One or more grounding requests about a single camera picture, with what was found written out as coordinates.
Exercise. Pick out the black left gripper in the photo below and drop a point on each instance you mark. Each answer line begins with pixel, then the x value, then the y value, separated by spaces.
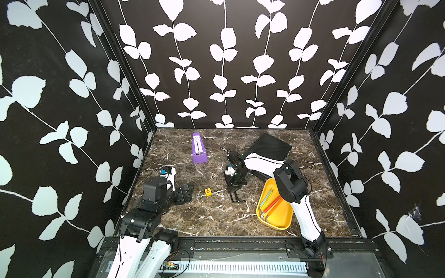
pixel 188 193

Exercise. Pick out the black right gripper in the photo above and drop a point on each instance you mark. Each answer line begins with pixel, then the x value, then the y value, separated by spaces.
pixel 231 185

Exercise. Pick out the teal hex key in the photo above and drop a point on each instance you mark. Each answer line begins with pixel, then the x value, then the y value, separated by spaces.
pixel 265 199

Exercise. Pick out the yellow-green hex key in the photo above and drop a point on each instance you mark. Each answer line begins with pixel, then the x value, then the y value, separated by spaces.
pixel 266 205

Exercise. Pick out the orange hex key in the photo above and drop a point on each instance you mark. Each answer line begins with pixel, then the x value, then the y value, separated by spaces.
pixel 269 208

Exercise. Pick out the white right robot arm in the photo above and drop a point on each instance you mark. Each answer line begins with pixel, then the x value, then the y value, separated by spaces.
pixel 292 187

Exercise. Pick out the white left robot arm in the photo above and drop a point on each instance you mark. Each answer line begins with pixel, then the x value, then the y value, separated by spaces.
pixel 141 251

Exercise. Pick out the yellow plastic storage tray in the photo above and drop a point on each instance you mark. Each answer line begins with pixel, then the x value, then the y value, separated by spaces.
pixel 278 215

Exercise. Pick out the yellow number six cube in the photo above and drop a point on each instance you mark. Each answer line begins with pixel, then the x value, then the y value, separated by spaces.
pixel 208 191

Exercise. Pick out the purple metronome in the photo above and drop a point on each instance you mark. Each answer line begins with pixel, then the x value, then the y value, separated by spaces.
pixel 199 153

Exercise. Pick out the black ribbed carrying case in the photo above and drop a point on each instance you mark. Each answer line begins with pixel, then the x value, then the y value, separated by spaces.
pixel 270 147

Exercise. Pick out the small green circuit board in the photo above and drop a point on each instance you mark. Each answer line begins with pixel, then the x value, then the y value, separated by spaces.
pixel 170 266

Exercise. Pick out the white ribbed strip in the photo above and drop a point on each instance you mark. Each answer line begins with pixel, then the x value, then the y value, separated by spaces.
pixel 238 267

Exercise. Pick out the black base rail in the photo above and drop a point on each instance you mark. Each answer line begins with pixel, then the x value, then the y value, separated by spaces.
pixel 290 247

